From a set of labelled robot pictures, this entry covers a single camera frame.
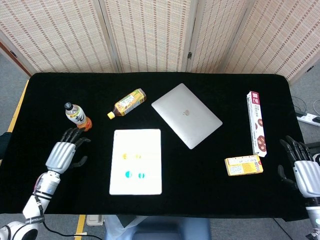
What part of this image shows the orange drink bottle black cap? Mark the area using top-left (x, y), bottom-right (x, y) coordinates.
top-left (64, 101), bottom-right (93, 132)

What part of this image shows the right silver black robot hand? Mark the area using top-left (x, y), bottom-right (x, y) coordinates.
top-left (277, 135), bottom-right (320, 201)

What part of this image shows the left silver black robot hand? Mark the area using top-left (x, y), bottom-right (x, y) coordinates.
top-left (45, 126), bottom-right (91, 175)

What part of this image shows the white floor socket box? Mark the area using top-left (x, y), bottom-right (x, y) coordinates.
top-left (86, 214), bottom-right (105, 227)

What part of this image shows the tea bottle yellow cap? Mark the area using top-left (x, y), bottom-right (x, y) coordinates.
top-left (107, 87), bottom-right (148, 120)

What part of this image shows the black tablecloth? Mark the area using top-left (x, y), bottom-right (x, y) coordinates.
top-left (0, 72), bottom-right (312, 222)

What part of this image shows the yellow floor tape strip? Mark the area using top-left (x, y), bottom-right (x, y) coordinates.
top-left (74, 214), bottom-right (86, 240)

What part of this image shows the small yellow cardboard box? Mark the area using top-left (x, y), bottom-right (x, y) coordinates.
top-left (224, 154), bottom-right (264, 177)

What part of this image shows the white tablet board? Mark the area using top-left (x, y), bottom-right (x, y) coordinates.
top-left (109, 128), bottom-right (163, 196)

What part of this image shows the long red white cookie box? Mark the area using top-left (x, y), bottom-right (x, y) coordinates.
top-left (246, 90), bottom-right (268, 158)

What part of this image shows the white power strip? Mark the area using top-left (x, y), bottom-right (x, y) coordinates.
top-left (296, 112), bottom-right (320, 128)

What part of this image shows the silver closed laptop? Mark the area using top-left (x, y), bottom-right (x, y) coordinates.
top-left (151, 82), bottom-right (223, 150)

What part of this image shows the woven folding screen panel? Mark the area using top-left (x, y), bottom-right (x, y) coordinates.
top-left (223, 0), bottom-right (320, 85)
top-left (0, 0), bottom-right (120, 77)
top-left (99, 0), bottom-right (200, 74)
top-left (186, 0), bottom-right (257, 75)

